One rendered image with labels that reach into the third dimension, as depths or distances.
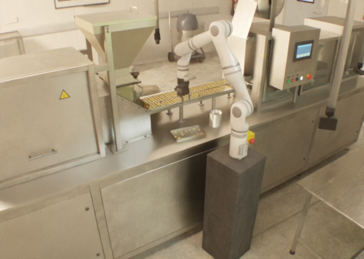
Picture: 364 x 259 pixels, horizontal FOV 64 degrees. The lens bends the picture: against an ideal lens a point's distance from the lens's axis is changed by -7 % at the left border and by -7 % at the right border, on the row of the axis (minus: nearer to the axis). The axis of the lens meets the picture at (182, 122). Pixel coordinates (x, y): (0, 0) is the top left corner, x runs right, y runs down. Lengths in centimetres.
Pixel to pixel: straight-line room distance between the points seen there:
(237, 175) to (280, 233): 95
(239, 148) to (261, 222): 97
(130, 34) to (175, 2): 464
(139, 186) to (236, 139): 60
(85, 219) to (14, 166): 46
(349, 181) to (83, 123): 150
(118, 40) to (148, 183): 80
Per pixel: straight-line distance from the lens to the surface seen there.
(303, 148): 276
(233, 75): 156
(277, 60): 219
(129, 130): 186
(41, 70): 154
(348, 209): 174
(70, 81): 157
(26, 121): 160
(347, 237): 263
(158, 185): 184
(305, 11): 630
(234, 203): 176
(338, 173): 197
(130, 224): 192
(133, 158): 172
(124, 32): 162
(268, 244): 238
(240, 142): 166
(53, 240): 180
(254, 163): 171
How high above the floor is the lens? 177
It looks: 28 degrees down
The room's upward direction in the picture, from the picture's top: straight up
